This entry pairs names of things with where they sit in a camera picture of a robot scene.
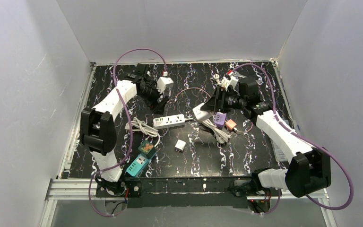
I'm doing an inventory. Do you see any purple power strip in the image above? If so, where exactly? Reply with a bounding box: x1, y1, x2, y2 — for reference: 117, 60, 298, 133
214, 112, 227, 129

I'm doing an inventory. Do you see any white power strip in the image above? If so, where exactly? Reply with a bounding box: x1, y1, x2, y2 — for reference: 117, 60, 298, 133
153, 114, 186, 130

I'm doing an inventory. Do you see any white multi-socket adapter plug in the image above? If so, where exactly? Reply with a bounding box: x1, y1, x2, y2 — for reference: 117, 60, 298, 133
192, 103, 212, 122

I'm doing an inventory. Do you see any green dragon socket cube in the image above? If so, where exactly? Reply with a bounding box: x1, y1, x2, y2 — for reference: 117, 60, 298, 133
138, 140, 156, 159

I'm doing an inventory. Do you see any small white cube charger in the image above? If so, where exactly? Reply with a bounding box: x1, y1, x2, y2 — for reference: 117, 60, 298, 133
175, 140, 186, 152

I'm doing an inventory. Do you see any teal power strip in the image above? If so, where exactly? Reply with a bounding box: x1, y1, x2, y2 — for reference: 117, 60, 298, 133
126, 154, 151, 178

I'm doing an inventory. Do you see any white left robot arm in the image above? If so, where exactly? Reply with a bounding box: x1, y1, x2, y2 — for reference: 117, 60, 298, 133
79, 63, 173, 183

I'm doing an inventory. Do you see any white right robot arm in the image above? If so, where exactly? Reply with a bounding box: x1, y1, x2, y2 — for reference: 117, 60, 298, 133
200, 78, 331, 198

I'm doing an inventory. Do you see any silver wrench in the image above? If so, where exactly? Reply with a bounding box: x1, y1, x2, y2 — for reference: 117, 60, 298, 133
233, 71, 263, 85

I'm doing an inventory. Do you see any clear plastic parts box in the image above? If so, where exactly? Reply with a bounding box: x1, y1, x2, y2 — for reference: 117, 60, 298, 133
270, 140, 290, 163

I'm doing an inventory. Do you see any white coiled cable at back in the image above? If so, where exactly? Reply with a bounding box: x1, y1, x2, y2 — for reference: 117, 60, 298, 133
213, 74, 229, 90

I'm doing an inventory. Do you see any thin pink charging cable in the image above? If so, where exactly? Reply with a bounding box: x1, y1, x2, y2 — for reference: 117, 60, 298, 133
174, 87, 254, 135

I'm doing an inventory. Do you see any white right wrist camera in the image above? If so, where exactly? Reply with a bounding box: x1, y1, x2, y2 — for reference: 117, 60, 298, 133
222, 71, 238, 89

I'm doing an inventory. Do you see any white cable of teal strip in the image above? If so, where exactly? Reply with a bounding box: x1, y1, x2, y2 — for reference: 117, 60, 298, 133
124, 117, 161, 148

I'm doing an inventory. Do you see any white cable of purple strip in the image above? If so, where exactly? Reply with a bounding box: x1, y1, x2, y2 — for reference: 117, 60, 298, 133
184, 117, 232, 145

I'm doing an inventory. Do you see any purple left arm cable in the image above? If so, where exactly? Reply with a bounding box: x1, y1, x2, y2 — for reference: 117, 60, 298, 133
87, 48, 169, 218

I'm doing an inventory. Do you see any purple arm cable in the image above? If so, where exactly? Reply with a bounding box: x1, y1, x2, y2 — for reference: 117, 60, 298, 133
226, 63, 355, 217
87, 48, 169, 218

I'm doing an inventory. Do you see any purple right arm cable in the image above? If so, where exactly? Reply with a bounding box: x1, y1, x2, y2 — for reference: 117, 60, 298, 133
226, 63, 355, 217

